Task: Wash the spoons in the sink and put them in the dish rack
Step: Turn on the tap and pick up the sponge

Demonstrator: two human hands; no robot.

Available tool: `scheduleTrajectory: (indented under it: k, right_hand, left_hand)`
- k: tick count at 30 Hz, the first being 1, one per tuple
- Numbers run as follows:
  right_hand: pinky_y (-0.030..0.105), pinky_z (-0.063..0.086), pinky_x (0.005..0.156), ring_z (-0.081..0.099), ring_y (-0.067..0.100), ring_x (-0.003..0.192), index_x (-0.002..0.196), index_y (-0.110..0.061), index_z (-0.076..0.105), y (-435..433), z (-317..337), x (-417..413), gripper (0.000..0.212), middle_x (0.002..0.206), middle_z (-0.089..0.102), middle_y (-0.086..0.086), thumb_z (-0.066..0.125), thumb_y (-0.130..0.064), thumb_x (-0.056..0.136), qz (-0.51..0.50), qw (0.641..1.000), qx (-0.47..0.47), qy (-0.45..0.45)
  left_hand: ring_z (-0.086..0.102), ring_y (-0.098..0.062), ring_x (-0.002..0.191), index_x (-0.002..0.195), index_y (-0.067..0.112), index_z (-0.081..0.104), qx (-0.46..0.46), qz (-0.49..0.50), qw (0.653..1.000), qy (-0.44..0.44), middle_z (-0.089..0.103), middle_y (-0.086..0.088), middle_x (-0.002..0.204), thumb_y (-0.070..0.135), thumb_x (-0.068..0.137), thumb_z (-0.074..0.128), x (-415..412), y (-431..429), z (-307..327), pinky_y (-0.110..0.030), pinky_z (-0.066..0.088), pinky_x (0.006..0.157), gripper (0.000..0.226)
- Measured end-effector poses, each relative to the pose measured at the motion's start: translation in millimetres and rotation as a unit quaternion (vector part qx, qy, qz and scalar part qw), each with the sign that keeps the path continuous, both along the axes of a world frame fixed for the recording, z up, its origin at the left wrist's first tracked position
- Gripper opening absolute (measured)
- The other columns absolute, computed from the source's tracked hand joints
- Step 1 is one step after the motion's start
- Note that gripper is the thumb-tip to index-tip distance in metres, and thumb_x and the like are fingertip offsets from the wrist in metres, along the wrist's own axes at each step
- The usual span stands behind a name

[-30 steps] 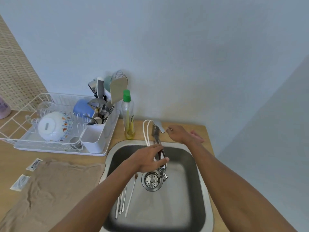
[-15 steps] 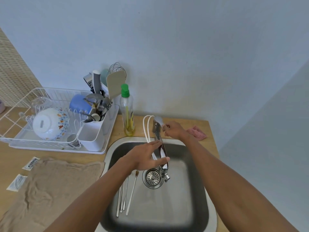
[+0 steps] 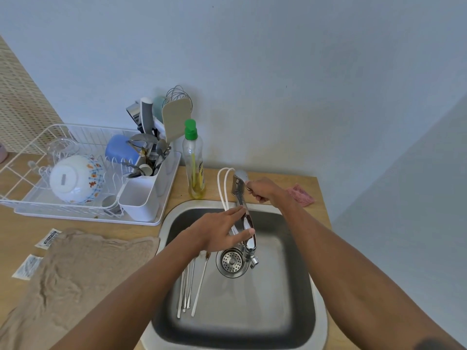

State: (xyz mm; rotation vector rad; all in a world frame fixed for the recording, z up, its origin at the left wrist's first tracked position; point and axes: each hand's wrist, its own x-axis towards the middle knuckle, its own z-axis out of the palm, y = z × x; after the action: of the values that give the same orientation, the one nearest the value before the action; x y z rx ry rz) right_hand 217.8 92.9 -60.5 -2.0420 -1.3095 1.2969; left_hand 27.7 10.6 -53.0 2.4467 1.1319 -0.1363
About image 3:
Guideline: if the person's right hand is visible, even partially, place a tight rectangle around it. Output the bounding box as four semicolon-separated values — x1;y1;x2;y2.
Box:
246;177;293;209

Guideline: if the chrome sink faucet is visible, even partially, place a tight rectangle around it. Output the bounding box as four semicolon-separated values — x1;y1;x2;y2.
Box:
232;170;260;270

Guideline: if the black and chrome utensil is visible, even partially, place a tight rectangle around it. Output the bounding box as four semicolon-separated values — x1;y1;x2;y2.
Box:
126;103;143;125

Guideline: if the metal whisk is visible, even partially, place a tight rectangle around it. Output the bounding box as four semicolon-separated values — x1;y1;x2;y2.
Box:
163;85;193;107

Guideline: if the white wire dish rack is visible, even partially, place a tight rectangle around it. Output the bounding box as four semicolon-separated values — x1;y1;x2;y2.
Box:
0;123;176;216

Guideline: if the teal utensil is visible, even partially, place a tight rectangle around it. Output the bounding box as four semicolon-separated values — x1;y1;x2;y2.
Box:
152;95;167;121

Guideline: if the person's left hand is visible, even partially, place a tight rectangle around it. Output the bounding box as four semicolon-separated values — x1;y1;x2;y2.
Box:
182;207;255;254

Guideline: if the pink dishcloth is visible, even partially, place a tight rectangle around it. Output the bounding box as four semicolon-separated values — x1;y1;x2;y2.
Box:
285;184;315;208

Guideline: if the dish soap bottle green cap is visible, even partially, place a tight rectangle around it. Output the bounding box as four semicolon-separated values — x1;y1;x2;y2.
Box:
182;119;206;200

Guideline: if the brown towel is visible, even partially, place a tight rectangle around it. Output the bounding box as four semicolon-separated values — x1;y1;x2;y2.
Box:
0;229;161;350

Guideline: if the clear drinking glass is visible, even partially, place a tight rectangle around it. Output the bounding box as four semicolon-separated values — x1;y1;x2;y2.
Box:
45;138;79;166

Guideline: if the white printed bowl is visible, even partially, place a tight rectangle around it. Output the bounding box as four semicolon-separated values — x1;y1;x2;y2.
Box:
49;154;107;205

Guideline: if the white looped hose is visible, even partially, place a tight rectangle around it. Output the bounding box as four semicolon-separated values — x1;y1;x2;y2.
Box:
217;167;242;238

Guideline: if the bunch of metal cutlery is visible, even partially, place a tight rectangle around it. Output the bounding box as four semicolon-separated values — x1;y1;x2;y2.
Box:
121;132;173;178

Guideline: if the long metal spoon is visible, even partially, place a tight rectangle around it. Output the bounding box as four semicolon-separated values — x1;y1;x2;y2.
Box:
186;253;200;310

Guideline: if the long white-handled spoon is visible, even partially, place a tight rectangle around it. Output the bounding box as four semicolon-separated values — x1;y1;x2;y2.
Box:
191;251;212;318

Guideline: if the stainless steel sink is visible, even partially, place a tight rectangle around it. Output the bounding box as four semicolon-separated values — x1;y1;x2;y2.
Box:
140;198;329;350

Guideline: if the metal drain strainer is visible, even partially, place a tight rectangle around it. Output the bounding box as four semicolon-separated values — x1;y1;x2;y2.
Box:
216;249;252;279

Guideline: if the metal chopstick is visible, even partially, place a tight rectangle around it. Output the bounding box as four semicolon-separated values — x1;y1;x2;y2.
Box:
177;268;185;320
182;266;189;313

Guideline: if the beige spatula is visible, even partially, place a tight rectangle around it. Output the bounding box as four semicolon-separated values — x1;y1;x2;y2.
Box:
161;97;193;143

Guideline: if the small metal cup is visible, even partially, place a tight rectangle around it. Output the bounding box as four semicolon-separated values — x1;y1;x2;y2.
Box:
101;194;125;216

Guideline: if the person's left forearm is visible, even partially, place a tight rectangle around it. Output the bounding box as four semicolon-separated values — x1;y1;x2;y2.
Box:
51;229;206;350

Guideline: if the person's right forearm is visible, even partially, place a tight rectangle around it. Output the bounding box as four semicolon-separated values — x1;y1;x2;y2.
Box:
272;195;465;350

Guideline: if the grey and white handled utensil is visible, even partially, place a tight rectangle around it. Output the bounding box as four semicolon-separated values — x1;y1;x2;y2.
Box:
139;97;156;134

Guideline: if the white cutlery holder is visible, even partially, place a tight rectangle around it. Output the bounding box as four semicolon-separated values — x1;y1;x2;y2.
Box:
116;156;171;223

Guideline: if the blue plastic cup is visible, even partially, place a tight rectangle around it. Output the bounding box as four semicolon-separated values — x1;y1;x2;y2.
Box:
105;133;141;166

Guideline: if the white printed sachet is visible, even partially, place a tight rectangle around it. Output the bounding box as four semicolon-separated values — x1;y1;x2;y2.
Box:
12;254;45;280
34;228;63;250

